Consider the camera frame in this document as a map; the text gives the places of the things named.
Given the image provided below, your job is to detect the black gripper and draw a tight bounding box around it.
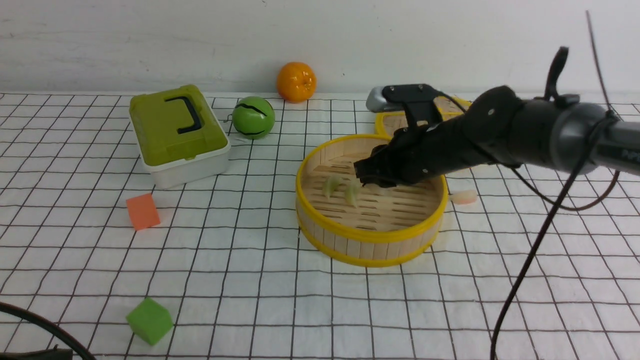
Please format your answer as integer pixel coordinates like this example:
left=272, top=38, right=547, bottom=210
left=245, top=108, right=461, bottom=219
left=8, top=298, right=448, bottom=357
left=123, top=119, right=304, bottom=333
left=353, top=86, right=524, bottom=189

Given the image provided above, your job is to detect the green dumpling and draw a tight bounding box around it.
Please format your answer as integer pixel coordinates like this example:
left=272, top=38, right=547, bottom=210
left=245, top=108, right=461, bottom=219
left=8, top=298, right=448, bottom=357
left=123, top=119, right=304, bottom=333
left=321, top=174, right=343, bottom=199
left=343, top=178, right=362, bottom=208

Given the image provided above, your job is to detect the pink dumpling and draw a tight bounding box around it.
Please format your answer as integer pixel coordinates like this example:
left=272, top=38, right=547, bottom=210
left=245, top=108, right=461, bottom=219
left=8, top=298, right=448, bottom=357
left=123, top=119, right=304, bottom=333
left=449, top=189, right=478, bottom=206

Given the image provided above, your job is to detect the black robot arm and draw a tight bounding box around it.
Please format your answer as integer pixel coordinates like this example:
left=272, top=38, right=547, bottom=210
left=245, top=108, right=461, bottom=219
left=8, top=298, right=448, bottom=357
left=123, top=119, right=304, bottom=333
left=354, top=84, right=639, bottom=188

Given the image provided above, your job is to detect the bamboo steamer lid yellow rim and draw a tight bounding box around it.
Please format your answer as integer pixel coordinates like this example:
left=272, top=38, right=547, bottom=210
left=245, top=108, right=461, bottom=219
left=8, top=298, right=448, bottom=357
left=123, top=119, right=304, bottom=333
left=374, top=96, right=472, bottom=137

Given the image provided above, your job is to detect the bamboo steamer tray yellow rim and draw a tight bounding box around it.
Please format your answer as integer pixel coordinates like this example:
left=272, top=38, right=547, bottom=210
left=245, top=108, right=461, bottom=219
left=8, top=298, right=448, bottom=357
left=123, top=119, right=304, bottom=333
left=295, top=134, right=450, bottom=267

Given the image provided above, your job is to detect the orange toy fruit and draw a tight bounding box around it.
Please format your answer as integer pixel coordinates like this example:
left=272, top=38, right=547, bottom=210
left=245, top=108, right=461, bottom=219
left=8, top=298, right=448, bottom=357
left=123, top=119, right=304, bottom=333
left=276, top=61, right=317, bottom=103

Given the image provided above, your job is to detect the green toy watermelon ball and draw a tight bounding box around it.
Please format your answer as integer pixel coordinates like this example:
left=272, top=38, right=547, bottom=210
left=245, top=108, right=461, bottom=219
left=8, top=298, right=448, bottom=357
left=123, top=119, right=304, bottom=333
left=231, top=96, right=275, bottom=140

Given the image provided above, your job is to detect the green lidded storage box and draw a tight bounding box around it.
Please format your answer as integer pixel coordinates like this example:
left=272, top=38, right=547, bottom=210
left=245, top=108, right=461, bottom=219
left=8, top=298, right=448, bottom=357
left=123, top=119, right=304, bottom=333
left=129, top=84, right=231, bottom=189

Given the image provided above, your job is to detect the white grid tablecloth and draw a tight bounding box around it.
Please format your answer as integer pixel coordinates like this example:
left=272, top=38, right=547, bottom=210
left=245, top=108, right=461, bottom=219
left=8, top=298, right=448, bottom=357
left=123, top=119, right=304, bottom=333
left=0, top=93, right=640, bottom=360

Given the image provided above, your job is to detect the orange foam cube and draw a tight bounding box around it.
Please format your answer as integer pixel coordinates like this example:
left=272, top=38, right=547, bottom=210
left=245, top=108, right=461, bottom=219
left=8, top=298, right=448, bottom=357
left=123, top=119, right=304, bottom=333
left=126, top=193, right=162, bottom=231

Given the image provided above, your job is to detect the green foam cube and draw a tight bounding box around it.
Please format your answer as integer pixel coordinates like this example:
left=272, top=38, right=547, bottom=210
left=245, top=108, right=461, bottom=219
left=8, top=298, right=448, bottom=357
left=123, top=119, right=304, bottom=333
left=126, top=297, right=174, bottom=346

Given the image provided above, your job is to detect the dark cable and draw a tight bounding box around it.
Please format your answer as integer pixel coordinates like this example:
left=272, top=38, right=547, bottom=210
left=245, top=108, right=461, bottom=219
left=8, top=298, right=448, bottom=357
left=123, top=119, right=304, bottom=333
left=489, top=10, right=621, bottom=360

